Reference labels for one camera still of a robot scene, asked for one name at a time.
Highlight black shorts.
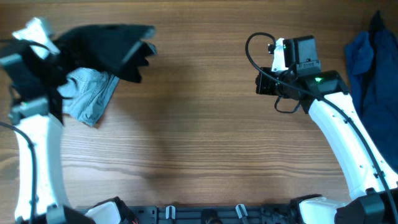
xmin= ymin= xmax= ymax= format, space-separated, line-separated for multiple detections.
xmin=18 ymin=24 xmax=158 ymax=124

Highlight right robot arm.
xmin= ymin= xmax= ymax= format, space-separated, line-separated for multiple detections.
xmin=256 ymin=36 xmax=397 ymax=223

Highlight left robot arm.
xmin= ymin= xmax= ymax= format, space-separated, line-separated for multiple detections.
xmin=1 ymin=39 xmax=94 ymax=223

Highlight blue garment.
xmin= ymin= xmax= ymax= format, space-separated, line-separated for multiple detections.
xmin=345 ymin=11 xmax=397 ymax=171

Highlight folded light blue jeans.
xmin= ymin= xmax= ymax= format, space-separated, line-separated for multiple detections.
xmin=58 ymin=68 xmax=119 ymax=126

